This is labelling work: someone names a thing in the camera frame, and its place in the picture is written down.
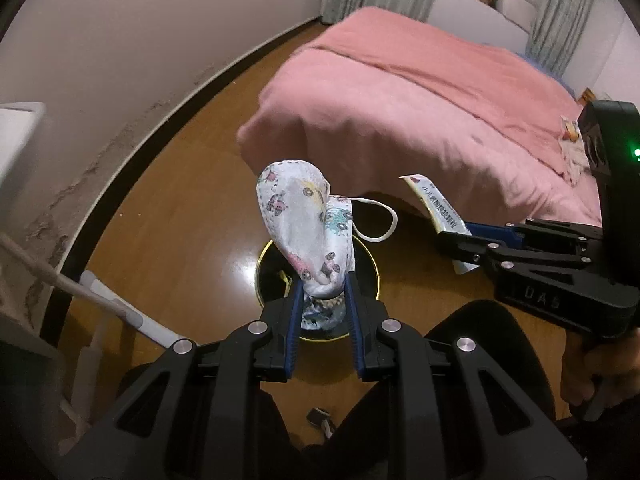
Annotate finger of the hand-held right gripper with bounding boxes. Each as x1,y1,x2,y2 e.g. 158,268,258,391
434,230,590,270
464,219,605,250

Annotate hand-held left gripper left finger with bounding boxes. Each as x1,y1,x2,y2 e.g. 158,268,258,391
59,281,306,480

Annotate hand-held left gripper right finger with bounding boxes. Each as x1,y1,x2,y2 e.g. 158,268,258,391
346,271,587,480

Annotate black gold-rimmed trash bin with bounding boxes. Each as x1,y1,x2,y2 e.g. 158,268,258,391
253,237,382,345

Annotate white paper sachet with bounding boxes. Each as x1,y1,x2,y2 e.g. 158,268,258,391
399,174,482,275

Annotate printed face mask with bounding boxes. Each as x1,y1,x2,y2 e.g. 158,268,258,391
256,159,399,333

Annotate person's right hand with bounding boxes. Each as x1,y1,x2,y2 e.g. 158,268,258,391
560,327,640,405

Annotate small packets on bed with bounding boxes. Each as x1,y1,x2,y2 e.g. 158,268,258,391
556,114,597,187

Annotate small black floor item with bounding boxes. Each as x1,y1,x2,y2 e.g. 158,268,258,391
305,406,337,442

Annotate blue cloth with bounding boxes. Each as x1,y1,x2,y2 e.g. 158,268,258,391
517,51,577,98

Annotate pink bed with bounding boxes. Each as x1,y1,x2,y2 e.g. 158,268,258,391
236,6,603,228

